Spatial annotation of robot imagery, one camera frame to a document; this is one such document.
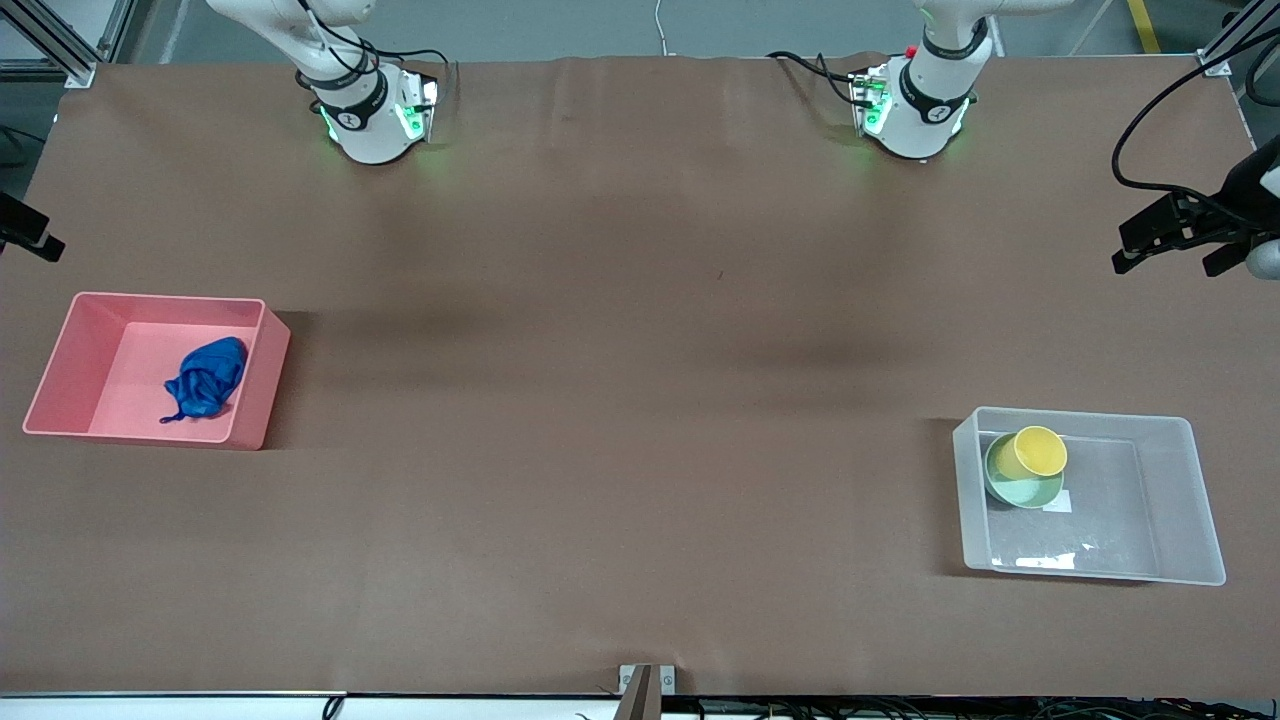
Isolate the blue cloth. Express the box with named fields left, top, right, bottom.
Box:
left=160, top=336, right=248, bottom=425

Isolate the yellow cup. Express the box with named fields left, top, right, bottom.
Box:
left=1012, top=426, right=1069, bottom=482

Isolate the light green bowl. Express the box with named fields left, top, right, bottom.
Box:
left=984, top=432, right=1066, bottom=510

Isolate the pink plastic bin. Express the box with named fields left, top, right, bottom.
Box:
left=22, top=292, right=292, bottom=451

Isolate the clear plastic bin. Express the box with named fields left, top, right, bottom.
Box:
left=952, top=406, right=1227, bottom=587

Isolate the brown table cover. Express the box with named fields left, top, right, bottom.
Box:
left=0, top=55, right=1280, bottom=699

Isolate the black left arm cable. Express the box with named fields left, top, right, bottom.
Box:
left=1112, top=26, right=1280, bottom=217

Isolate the aluminium frame post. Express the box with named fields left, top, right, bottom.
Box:
left=1200, top=0, right=1280, bottom=77
left=0, top=0, right=136, bottom=87

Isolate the black left base cable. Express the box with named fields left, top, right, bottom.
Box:
left=767, top=50, right=873, bottom=107

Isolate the black base cable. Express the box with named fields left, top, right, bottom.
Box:
left=767, top=50, right=873, bottom=107
left=290, top=0, right=459, bottom=96

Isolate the black right base cable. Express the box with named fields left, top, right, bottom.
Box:
left=290, top=0, right=459, bottom=96

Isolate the metal bracket with brown bar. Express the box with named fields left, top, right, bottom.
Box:
left=618, top=664, right=677, bottom=720

